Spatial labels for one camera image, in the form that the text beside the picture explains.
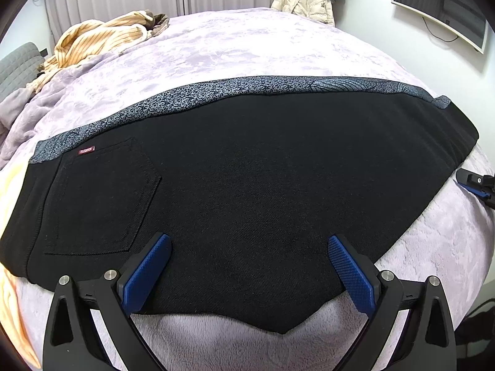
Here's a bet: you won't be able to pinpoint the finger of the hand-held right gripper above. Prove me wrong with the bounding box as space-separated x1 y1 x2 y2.
455 168 495 210

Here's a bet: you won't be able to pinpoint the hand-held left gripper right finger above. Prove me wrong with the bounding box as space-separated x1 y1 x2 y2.
327 234 457 371

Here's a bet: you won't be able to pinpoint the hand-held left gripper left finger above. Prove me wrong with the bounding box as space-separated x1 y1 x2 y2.
42 232 173 371

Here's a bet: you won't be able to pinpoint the black pants with patterned waistband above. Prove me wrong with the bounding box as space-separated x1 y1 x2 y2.
0 76 480 335

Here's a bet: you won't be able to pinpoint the peach fleece garment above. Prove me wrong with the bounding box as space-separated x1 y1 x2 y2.
0 158 43 369

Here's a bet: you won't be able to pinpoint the yellow striped garment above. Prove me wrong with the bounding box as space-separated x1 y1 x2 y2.
29 10 155 93

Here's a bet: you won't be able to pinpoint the grey quilted headboard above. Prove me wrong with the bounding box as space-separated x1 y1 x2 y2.
0 42 44 103

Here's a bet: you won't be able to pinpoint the lavender plush blanket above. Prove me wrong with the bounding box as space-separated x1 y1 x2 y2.
0 6 495 371

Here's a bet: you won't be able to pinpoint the brown garment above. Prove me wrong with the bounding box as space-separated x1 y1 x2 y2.
146 13 171 40

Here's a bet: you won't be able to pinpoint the black monitor cable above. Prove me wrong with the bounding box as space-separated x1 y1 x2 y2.
421 17 459 43

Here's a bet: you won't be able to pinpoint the white framed wall monitor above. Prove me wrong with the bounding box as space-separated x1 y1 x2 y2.
391 0 489 54

